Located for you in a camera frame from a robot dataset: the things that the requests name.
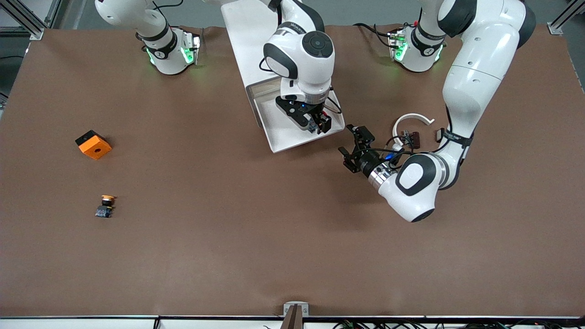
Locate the red push button switch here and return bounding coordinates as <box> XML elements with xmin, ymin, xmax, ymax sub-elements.
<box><xmin>307</xmin><ymin>111</ymin><xmax>326</xmax><ymax>134</ymax></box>

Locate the dark brown terminal block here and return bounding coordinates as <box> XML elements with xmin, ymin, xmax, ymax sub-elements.
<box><xmin>401</xmin><ymin>130</ymin><xmax>421</xmax><ymax>150</ymax></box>

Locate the white curved plastic piece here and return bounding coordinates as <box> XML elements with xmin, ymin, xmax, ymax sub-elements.
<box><xmin>393</xmin><ymin>113</ymin><xmax>436</xmax><ymax>149</ymax></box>

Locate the brown table cover mat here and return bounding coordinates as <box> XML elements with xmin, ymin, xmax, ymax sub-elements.
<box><xmin>0</xmin><ymin>23</ymin><xmax>585</xmax><ymax>318</ymax></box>

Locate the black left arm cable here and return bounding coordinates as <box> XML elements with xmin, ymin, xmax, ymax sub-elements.
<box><xmin>363</xmin><ymin>104</ymin><xmax>457</xmax><ymax>160</ymax></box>

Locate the black base cable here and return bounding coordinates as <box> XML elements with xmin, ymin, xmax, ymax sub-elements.
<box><xmin>353</xmin><ymin>22</ymin><xmax>394</xmax><ymax>48</ymax></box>

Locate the grey metal bracket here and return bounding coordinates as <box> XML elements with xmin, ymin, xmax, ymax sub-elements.
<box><xmin>283</xmin><ymin>302</ymin><xmax>309</xmax><ymax>317</ymax></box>

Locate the orange black button enclosure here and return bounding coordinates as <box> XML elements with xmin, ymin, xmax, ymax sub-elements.
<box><xmin>75</xmin><ymin>130</ymin><xmax>112</xmax><ymax>160</ymax></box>

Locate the yellow push button switch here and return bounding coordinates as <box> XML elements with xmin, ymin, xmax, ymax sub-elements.
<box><xmin>95</xmin><ymin>195</ymin><xmax>117</xmax><ymax>218</ymax></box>

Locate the aluminium frame profile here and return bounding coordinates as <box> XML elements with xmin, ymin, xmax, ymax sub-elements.
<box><xmin>45</xmin><ymin>0</ymin><xmax>63</xmax><ymax>29</ymax></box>
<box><xmin>548</xmin><ymin>0</ymin><xmax>585</xmax><ymax>36</ymax></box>
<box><xmin>0</xmin><ymin>0</ymin><xmax>45</xmax><ymax>41</ymax></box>

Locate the white table front rail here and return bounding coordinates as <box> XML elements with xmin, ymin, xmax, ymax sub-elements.
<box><xmin>0</xmin><ymin>315</ymin><xmax>585</xmax><ymax>329</ymax></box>

